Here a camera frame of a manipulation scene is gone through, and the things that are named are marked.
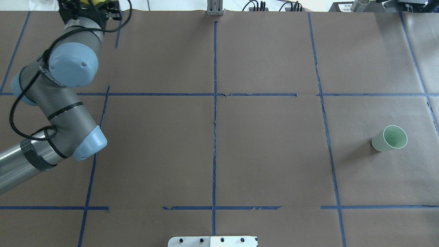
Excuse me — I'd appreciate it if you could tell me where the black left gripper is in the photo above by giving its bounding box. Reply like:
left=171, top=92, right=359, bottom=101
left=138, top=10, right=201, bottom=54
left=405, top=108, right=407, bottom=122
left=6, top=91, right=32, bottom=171
left=58, top=0, right=122, bottom=25

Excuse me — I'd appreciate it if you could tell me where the yellow plastic cup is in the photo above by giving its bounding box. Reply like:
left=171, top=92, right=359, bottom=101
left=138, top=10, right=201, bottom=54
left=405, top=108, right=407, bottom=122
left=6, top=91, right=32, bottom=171
left=91, top=0, right=106, bottom=5

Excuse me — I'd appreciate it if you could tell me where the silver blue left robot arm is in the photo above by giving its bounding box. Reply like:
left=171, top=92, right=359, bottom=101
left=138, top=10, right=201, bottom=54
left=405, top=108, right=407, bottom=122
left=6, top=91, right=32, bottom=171
left=0, top=0, right=122, bottom=193

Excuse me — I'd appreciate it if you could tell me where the silver metal cup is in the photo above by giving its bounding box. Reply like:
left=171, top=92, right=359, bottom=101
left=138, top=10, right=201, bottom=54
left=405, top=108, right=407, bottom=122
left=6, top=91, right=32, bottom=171
left=350, top=0, right=370, bottom=13

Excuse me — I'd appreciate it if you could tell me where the light green plastic cup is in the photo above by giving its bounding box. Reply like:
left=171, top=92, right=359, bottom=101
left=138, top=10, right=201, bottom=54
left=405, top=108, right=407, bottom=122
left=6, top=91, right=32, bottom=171
left=371, top=125, right=408, bottom=152

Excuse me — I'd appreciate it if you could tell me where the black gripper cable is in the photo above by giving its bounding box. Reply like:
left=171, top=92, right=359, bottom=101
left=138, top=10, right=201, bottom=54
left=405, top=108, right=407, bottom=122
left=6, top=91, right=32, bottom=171
left=9, top=0, right=133, bottom=160

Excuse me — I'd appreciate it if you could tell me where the aluminium frame post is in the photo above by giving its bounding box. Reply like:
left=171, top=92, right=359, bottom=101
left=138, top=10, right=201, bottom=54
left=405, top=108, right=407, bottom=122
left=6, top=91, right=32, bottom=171
left=206, top=0, right=224, bottom=16

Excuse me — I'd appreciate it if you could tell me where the white camera pole with base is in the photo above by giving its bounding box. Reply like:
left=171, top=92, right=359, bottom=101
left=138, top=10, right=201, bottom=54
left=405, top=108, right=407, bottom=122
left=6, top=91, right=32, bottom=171
left=167, top=236, right=259, bottom=247

